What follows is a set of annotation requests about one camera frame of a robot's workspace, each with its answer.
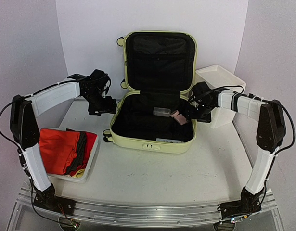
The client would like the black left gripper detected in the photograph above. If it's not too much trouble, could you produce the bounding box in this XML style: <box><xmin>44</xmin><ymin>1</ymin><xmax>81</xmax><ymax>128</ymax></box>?
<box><xmin>83</xmin><ymin>90</ymin><xmax>116</xmax><ymax>116</ymax></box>

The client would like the red printed t-shirt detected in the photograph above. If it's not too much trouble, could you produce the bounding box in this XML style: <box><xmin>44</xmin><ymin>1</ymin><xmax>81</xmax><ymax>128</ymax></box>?
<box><xmin>65</xmin><ymin>129</ymin><xmax>98</xmax><ymax>173</ymax></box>

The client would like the pale green hard-shell suitcase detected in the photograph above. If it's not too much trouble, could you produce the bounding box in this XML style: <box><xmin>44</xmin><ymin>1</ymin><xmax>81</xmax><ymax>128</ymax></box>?
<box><xmin>103</xmin><ymin>31</ymin><xmax>197</xmax><ymax>154</ymax></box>

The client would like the black dotted garment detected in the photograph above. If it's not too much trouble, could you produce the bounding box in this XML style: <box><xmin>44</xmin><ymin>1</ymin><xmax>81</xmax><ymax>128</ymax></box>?
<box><xmin>65</xmin><ymin>131</ymin><xmax>88</xmax><ymax>176</ymax></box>

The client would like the orange garment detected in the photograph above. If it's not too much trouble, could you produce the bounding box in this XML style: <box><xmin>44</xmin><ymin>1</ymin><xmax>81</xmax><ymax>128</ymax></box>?
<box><xmin>39</xmin><ymin>128</ymin><xmax>80</xmax><ymax>175</ymax></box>

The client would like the yellow cloth garment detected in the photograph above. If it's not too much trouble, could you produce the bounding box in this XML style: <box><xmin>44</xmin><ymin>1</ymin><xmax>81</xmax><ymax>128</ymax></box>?
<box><xmin>66</xmin><ymin>168</ymin><xmax>85</xmax><ymax>179</ymax></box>

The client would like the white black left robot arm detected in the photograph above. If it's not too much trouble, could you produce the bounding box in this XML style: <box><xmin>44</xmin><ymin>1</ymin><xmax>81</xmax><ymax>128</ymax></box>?
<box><xmin>10</xmin><ymin>70</ymin><xmax>116</xmax><ymax>211</ymax></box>

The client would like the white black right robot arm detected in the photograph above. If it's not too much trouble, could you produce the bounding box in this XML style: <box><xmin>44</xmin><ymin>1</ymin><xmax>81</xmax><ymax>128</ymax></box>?
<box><xmin>189</xmin><ymin>87</ymin><xmax>295</xmax><ymax>223</ymax></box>

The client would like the pink round small container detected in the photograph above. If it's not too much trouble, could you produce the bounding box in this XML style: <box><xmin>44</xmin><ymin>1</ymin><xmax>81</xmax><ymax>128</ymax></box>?
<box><xmin>170</xmin><ymin>110</ymin><xmax>179</xmax><ymax>117</ymax></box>

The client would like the white three-drawer storage cabinet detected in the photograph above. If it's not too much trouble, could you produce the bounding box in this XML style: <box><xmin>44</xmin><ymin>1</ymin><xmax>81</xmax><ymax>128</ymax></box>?
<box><xmin>195</xmin><ymin>64</ymin><xmax>246</xmax><ymax>128</ymax></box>

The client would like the clear plastic rectangular case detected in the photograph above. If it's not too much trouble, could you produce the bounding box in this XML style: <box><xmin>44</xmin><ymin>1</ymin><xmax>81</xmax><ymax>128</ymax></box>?
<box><xmin>153</xmin><ymin>107</ymin><xmax>171</xmax><ymax>117</ymax></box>

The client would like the white deodorant spray bottle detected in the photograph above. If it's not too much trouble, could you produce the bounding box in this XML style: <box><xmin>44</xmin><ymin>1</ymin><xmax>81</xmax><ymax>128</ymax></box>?
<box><xmin>156</xmin><ymin>138</ymin><xmax>183</xmax><ymax>143</ymax></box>

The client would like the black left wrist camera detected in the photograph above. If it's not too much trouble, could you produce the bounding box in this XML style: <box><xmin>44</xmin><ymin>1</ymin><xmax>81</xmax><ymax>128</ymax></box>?
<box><xmin>90</xmin><ymin>69</ymin><xmax>112</xmax><ymax>98</ymax></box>

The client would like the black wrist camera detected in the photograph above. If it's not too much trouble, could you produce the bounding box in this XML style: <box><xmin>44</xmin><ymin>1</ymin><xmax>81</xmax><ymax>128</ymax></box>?
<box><xmin>189</xmin><ymin>81</ymin><xmax>211</xmax><ymax>103</ymax></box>
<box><xmin>90</xmin><ymin>69</ymin><xmax>112</xmax><ymax>98</ymax></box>

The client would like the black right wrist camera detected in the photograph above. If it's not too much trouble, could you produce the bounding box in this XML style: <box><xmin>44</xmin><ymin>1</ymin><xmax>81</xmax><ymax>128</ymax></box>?
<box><xmin>189</xmin><ymin>81</ymin><xmax>211</xmax><ymax>103</ymax></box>

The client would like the aluminium front mounting rail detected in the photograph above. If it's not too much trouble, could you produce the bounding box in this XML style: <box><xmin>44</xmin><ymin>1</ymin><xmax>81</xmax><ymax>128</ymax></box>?
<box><xmin>6</xmin><ymin>186</ymin><xmax>284</xmax><ymax>231</ymax></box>

